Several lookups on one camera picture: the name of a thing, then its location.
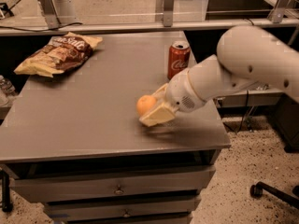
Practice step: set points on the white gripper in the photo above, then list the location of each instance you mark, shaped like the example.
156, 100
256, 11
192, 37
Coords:
179, 92

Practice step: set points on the orange fruit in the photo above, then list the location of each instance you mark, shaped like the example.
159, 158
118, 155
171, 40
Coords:
144, 104

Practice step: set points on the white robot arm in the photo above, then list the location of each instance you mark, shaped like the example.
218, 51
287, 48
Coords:
246, 56

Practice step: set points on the brown chip bag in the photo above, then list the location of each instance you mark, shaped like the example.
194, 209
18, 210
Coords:
61, 54

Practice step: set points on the red coca-cola can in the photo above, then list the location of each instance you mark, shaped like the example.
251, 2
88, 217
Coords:
178, 57

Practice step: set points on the grey drawer cabinet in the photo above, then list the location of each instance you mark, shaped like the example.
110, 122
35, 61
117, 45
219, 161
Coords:
69, 141

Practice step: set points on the top drawer knob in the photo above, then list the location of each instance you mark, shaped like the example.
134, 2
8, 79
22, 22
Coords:
118, 190

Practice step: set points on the black office chair base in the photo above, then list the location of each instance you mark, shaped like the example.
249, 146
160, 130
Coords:
256, 191

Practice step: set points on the plastic water bottle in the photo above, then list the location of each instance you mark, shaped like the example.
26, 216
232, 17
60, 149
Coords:
6, 86

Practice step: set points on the metal bracket middle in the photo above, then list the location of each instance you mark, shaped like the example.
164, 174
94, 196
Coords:
168, 7

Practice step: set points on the metal bracket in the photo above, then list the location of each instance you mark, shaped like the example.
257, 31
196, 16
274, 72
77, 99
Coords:
280, 10
49, 13
168, 7

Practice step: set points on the metal bracket left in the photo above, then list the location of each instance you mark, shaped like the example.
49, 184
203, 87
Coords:
49, 13

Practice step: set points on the metal bracket right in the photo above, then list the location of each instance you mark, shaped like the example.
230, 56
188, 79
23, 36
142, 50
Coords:
280, 10

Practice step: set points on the black post at left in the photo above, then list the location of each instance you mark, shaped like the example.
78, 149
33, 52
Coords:
6, 203

